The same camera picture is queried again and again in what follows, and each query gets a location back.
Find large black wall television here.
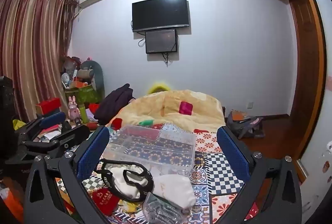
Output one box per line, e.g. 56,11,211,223
132,0,190,33

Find wall stickers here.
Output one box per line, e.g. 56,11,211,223
320,141,332,174

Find white underwear with black trim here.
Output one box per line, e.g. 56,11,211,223
93,158,155,202

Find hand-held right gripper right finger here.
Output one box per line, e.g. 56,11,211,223
216,126,303,224

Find green gift box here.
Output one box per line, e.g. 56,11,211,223
77,85,100,105

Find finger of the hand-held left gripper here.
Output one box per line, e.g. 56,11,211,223
20,124,91,160
14,111,67,140

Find red plush cushion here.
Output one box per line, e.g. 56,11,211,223
88,103,102,114

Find yellow plush toy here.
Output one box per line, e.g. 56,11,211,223
147,81,171,94

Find white cloth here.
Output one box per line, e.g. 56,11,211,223
152,174,197,209

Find brown wooden wardrobe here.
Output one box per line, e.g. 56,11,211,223
245,0,327,184

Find yellow quilt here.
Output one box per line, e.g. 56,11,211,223
105,89,226,134

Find red box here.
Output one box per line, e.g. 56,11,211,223
35,98,62,116

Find patterned patchwork bed sheet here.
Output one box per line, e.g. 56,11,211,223
53,122,260,224

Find striped red curtain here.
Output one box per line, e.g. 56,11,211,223
0,0,78,123

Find red fabric pouch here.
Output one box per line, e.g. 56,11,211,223
91,187,121,217

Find grey backpack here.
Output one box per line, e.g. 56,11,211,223
227,109,265,139

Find orange packet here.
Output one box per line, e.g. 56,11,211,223
0,185,24,223

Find pink bunny toy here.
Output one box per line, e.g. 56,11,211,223
68,96,81,119

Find dark jacket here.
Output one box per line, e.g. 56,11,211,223
93,83,136,126

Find clear bag of grey socks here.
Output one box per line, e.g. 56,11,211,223
142,192,192,224

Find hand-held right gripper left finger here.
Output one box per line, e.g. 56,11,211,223
24,126,111,224

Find small black wall monitor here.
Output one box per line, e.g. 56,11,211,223
145,29,178,54

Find green bottle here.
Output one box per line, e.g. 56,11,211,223
80,106,89,124

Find clear plastic storage box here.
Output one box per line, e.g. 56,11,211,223
103,124,197,170

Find pink square pouch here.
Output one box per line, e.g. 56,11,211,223
179,101,194,116

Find black monitor cables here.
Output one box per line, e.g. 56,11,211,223
138,37,175,67

